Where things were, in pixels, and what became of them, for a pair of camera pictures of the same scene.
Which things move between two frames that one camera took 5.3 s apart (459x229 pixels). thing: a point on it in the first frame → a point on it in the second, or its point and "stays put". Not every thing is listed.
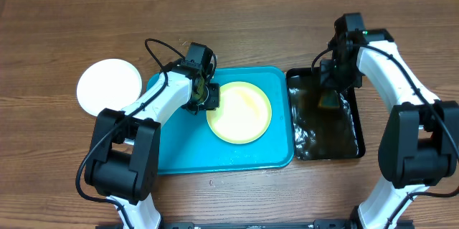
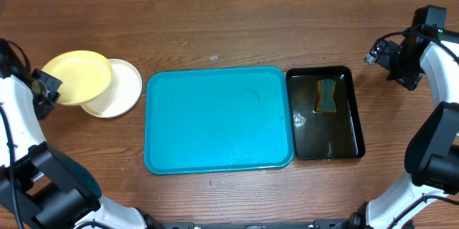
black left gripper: x=214 y=103 → x=51 y=80
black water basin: x=320 y=133 stays put
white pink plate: x=108 y=83 stays put
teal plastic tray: x=186 y=145 stays put
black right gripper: x=328 y=81 → x=410 y=80
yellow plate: x=244 y=114 → x=84 y=75
